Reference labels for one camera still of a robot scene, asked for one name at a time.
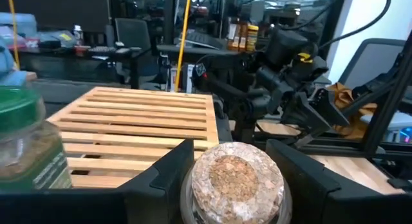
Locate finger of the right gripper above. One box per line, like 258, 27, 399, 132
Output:
317, 88, 351, 128
282, 91, 332, 147

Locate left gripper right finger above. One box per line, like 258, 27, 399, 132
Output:
265, 138, 412, 224

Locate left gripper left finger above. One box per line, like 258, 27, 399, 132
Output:
0, 138, 196, 224

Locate cork-lid glass spice jar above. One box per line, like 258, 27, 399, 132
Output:
179, 141, 293, 224

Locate green-lid glass spice jar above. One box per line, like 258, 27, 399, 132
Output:
0, 85, 73, 191

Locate wooden slatted shelf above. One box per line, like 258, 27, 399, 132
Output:
46, 86, 220, 189

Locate brown paper bag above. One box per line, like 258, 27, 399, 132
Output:
328, 82, 377, 140

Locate orange sauce bottle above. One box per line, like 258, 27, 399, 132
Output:
246, 24, 260, 53
227, 23, 239, 51
238, 23, 248, 51

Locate grey mesh chair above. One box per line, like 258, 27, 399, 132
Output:
337, 38, 406, 89

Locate black keyboard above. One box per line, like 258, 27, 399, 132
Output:
185, 30, 223, 50

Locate black office chair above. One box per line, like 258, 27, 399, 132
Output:
114, 17, 152, 89

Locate clear water bottle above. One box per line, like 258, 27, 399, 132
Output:
73, 24, 84, 46

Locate pile of clothes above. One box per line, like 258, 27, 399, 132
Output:
0, 13, 38, 86

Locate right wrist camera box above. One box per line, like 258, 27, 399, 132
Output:
266, 28, 310, 70

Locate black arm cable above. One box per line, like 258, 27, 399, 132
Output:
318, 0, 392, 50

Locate thin yellow cable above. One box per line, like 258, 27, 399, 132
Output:
8, 0, 21, 70

